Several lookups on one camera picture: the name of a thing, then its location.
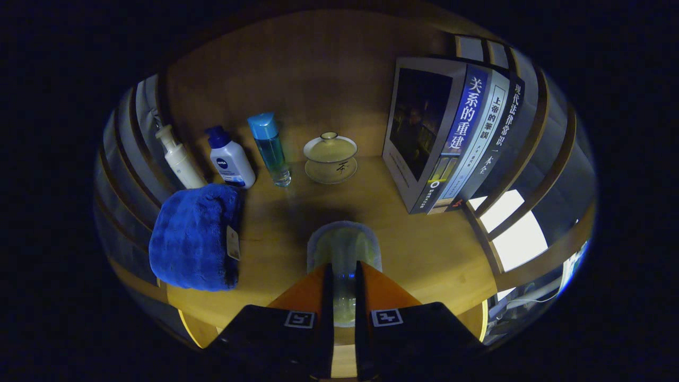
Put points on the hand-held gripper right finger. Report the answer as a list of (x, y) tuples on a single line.
[(419, 339)]

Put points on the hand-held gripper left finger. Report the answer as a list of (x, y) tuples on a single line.
[(265, 339)]

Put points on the wooden drawer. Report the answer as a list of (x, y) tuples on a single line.
[(344, 366)]

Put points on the wooden countertop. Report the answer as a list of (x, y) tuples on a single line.
[(424, 249)]

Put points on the wooden cabinet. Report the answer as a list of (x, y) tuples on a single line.
[(318, 69)]

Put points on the blue towel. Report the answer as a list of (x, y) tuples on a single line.
[(193, 239)]

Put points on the white bottle blue cap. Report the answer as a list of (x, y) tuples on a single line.
[(231, 162)]

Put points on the teal glass bottle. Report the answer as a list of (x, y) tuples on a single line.
[(270, 146)]

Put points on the lidded ceramic tea cup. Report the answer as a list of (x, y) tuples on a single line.
[(330, 156)]

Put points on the white pump bottle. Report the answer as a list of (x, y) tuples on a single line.
[(180, 162)]

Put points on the blue spine book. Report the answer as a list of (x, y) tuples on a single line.
[(424, 132)]

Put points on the black spine book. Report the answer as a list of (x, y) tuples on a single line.
[(501, 132)]

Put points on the black backdrop cloth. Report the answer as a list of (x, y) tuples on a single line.
[(559, 143)]

